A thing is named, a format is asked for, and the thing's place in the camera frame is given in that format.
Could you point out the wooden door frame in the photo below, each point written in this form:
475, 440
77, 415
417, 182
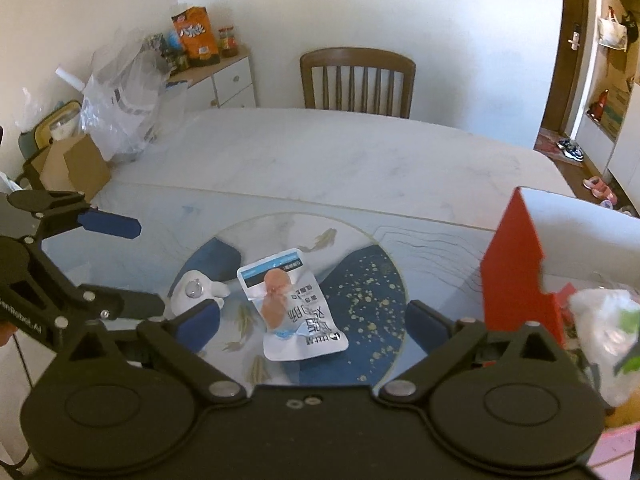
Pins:
557, 85

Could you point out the red cardboard box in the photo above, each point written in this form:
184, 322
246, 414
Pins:
515, 270

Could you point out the white plastic gadget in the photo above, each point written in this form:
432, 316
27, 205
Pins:
180, 287

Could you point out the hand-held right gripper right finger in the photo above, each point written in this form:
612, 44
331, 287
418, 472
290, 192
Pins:
425, 327

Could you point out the red bottle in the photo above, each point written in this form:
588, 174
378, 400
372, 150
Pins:
599, 107

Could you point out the pink shoes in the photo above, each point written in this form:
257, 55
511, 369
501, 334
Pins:
599, 189

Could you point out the white marble desktop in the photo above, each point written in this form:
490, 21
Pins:
350, 160

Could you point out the white wet wipes pack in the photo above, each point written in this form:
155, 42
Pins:
600, 340

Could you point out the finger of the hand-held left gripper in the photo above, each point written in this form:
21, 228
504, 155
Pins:
135, 306
110, 224

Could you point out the dark sneakers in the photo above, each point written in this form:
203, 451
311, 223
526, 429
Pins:
571, 150

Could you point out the hanging white bag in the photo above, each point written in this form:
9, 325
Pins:
612, 32

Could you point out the brown cardboard box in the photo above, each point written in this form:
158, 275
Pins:
85, 170

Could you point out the wooden chair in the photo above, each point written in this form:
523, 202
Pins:
357, 57

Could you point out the clear plastic bags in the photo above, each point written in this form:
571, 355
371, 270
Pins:
125, 105

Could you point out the shelf cardboard box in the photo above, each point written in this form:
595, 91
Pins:
616, 110

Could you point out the orange snack box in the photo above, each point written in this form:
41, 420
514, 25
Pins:
197, 35

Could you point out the glass jar with red lid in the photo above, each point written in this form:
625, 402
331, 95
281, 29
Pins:
228, 44

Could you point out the white paper roll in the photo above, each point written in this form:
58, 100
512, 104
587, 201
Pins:
70, 77

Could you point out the green lidded container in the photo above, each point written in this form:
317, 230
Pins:
30, 142

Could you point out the pink board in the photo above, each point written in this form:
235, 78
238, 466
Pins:
620, 455

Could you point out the white cabinet with wooden top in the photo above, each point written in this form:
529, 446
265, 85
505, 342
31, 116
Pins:
235, 85

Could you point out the round glass turntable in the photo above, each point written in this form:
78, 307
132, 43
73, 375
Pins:
360, 285

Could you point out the blue printed packet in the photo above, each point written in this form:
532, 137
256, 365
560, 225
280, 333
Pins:
167, 52

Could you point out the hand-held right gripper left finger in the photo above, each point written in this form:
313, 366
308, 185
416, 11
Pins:
200, 327

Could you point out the white chicken snack packet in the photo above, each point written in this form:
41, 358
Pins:
310, 330

